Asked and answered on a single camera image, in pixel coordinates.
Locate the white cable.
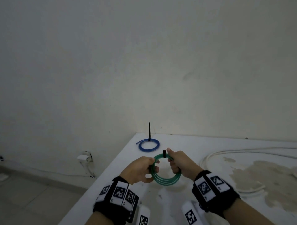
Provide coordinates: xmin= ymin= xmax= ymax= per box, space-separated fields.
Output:
xmin=204 ymin=151 xmax=297 ymax=196
xmin=200 ymin=147 xmax=297 ymax=194

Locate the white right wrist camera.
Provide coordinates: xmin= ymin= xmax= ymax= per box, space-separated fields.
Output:
xmin=181 ymin=201 xmax=204 ymax=225

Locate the person's right hand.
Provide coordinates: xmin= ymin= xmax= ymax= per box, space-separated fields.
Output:
xmin=166 ymin=148 xmax=204 ymax=182

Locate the white socket with black cord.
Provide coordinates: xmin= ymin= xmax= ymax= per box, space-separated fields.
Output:
xmin=77 ymin=151 xmax=96 ymax=178

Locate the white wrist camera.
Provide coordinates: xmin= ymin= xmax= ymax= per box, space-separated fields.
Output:
xmin=132 ymin=202 xmax=151 ymax=225
xmin=181 ymin=201 xmax=204 ymax=225

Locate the black right wristband with markers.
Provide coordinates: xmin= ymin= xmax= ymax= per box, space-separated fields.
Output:
xmin=191 ymin=170 xmax=241 ymax=218

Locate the person's left forearm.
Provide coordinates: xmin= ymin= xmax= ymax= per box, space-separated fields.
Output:
xmin=84 ymin=210 xmax=112 ymax=225

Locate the person's left hand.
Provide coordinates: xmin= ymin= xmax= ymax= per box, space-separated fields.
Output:
xmin=119 ymin=156 xmax=161 ymax=185

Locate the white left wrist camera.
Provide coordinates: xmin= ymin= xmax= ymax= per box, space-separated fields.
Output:
xmin=132 ymin=202 xmax=151 ymax=225

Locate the blue cable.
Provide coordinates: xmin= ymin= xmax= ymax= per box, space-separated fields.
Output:
xmin=136 ymin=138 xmax=160 ymax=153

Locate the green cable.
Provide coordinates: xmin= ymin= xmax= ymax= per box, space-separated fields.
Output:
xmin=150 ymin=154 xmax=182 ymax=186

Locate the black left wristband with markers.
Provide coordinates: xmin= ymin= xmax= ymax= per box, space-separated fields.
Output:
xmin=93 ymin=176 xmax=140 ymax=224

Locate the black wristband with markers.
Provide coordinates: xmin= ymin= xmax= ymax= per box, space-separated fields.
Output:
xmin=191 ymin=170 xmax=241 ymax=218
xmin=93 ymin=176 xmax=140 ymax=224

